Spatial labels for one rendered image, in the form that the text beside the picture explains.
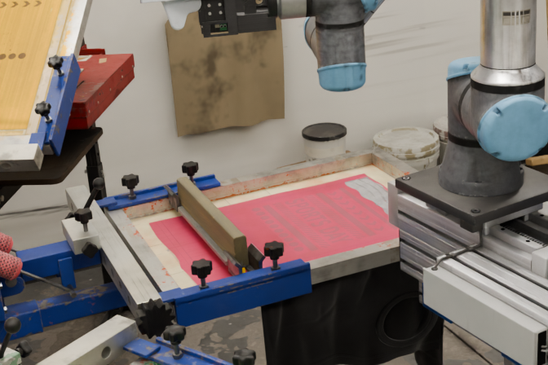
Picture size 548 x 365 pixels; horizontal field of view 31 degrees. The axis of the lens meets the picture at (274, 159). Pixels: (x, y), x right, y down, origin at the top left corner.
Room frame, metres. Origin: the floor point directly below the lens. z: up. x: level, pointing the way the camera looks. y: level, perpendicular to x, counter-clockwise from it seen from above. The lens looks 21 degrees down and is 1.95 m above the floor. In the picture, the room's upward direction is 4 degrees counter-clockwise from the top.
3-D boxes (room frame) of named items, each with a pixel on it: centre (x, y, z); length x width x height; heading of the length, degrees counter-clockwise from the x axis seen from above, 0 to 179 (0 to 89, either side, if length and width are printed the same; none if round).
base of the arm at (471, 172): (1.63, -0.37, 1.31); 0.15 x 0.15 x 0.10
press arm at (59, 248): (1.95, 0.49, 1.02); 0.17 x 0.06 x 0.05; 111
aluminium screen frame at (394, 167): (2.15, -0.03, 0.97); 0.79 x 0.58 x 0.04; 111
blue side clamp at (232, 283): (1.81, 0.09, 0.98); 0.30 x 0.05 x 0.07; 111
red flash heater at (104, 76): (3.17, 0.74, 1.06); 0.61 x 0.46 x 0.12; 171
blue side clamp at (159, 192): (2.33, 0.29, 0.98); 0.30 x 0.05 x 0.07; 111
